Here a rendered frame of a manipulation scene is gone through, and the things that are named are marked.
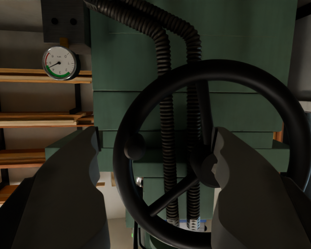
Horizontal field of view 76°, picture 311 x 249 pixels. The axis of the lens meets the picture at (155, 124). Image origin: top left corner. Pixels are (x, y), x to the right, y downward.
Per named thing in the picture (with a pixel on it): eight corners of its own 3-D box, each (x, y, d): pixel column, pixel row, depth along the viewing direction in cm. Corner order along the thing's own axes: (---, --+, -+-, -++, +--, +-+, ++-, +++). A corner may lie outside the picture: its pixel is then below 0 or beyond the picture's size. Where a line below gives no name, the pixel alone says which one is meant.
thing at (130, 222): (144, 195, 85) (144, 228, 87) (144, 186, 94) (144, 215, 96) (124, 196, 84) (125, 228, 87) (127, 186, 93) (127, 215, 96)
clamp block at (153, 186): (218, 177, 38) (215, 220, 40) (200, 155, 51) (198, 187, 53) (140, 177, 38) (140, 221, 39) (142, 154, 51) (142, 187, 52)
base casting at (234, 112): (289, 93, 45) (284, 132, 47) (211, 91, 102) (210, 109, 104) (90, 90, 44) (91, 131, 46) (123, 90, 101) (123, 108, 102)
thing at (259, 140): (274, 132, 47) (272, 148, 47) (235, 119, 68) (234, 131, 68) (102, 130, 46) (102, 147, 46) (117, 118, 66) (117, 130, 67)
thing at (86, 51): (82, -2, 37) (84, 43, 39) (98, 20, 50) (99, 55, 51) (36, -3, 37) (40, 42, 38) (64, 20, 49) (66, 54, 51)
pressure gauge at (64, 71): (74, 34, 36) (77, 80, 37) (81, 39, 40) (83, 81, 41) (39, 33, 36) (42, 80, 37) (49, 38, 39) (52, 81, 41)
